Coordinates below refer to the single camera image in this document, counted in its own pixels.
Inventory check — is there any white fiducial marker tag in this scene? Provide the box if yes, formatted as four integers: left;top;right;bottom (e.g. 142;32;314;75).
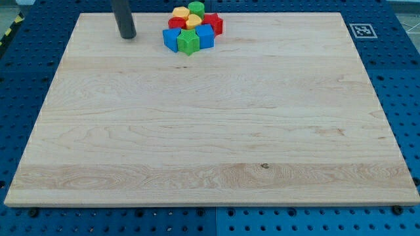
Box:
349;23;377;39

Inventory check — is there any blue cube block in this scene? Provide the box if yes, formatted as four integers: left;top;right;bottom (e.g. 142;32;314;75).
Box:
195;24;215;49

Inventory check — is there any green star block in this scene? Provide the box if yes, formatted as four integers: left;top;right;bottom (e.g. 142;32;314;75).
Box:
177;29;200;56

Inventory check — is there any light wooden board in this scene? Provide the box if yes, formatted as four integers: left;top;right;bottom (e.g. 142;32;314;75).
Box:
5;12;419;207

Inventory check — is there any blue triangular block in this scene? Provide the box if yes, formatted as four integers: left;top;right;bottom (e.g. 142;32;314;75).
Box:
162;28;181;52

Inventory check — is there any yellow heart block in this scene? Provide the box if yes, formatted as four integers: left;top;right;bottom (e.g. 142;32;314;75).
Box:
186;14;202;30

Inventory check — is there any yellow hexagon block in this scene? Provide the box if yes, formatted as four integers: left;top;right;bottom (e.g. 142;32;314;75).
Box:
172;7;190;20

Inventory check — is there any red star block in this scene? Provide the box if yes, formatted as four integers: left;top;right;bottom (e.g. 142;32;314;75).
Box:
201;13;224;36

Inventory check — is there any black bolt front right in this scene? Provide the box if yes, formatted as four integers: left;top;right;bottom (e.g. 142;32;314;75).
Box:
392;205;404;216

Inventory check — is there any red round block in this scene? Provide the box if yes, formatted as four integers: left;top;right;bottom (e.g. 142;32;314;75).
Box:
167;17;186;30

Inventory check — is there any green cylinder block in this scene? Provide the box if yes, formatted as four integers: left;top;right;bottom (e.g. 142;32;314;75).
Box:
188;1;205;19

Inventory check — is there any black bolt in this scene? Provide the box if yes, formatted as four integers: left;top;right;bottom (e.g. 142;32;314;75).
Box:
28;208;39;218
392;205;404;216

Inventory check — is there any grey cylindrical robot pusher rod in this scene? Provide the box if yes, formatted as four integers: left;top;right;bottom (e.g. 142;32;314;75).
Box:
110;0;137;39

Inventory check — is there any black bolt front left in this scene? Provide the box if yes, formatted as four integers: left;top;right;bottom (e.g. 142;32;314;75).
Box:
28;208;39;218

